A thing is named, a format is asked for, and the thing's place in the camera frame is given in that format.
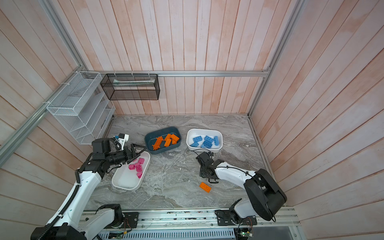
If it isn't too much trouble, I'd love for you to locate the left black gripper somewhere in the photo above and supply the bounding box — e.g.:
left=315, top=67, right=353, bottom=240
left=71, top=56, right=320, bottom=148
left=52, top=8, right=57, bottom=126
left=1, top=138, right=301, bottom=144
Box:
left=105, top=143, right=147, bottom=166

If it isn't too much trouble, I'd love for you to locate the long orange lego stack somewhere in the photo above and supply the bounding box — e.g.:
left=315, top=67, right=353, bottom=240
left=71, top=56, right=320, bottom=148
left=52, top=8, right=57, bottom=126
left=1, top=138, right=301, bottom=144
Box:
left=153, top=136, right=164, bottom=151

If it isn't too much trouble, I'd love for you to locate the blue lego brick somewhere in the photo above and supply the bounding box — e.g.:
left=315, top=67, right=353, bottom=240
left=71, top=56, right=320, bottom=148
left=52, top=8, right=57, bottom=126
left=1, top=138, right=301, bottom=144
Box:
left=193, top=136, right=203, bottom=143
left=201, top=141, right=212, bottom=149
left=214, top=136, right=220, bottom=146
left=204, top=136, right=214, bottom=144
left=190, top=142, right=199, bottom=148

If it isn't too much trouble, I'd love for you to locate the orange lego brick top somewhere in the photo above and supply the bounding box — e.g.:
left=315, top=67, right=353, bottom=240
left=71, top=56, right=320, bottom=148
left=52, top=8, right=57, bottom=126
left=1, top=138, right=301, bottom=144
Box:
left=164, top=134, right=171, bottom=141

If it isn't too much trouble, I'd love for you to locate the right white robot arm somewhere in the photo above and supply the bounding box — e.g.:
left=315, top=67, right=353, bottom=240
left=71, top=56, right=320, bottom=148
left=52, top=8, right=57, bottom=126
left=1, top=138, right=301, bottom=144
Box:
left=196, top=152, right=287, bottom=226

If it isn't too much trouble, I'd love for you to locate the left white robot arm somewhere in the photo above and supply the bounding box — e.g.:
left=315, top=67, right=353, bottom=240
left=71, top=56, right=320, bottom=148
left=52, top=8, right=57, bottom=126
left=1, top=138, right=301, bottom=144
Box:
left=31, top=135, right=147, bottom=240

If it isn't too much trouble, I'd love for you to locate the teal plastic bin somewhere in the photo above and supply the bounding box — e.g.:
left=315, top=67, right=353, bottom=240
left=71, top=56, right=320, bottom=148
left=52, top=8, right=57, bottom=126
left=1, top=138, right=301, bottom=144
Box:
left=145, top=127, right=182, bottom=155

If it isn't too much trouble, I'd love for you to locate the white bin left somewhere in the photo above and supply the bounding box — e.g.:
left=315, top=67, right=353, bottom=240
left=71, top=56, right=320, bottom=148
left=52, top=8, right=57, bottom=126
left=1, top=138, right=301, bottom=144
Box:
left=112, top=151, right=151, bottom=191

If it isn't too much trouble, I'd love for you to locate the white bin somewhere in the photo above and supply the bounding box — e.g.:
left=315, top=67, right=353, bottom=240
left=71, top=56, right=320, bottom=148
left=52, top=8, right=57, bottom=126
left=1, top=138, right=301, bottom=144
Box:
left=186, top=129, right=223, bottom=153
left=112, top=151, right=151, bottom=191

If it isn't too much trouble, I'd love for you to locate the white bin back right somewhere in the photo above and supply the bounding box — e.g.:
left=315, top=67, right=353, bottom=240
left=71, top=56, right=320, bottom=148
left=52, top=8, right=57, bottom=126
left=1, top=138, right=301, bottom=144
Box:
left=186, top=129, right=223, bottom=153

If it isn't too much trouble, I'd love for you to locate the black mesh basket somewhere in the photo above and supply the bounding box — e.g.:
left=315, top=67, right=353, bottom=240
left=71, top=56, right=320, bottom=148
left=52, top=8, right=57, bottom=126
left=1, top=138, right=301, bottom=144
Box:
left=101, top=73, right=161, bottom=101

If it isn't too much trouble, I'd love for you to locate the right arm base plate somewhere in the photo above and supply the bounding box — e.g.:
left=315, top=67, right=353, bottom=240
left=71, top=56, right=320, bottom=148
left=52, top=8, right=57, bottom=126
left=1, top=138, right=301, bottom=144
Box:
left=215, top=210, right=257, bottom=226

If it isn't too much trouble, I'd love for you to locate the white wire mesh shelf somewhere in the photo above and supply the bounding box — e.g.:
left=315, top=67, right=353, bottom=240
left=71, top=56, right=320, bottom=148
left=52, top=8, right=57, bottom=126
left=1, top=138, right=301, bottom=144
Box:
left=47, top=72, right=116, bottom=145

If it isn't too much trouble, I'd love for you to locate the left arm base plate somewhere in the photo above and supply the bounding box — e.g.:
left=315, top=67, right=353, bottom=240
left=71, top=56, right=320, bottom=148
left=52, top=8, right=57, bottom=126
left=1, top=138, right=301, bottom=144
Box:
left=121, top=212, right=139, bottom=230

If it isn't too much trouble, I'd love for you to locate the aluminium front rail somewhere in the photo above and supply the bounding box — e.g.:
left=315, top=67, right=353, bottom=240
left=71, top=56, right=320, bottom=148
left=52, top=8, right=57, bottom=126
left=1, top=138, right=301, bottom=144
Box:
left=123, top=208, right=301, bottom=231

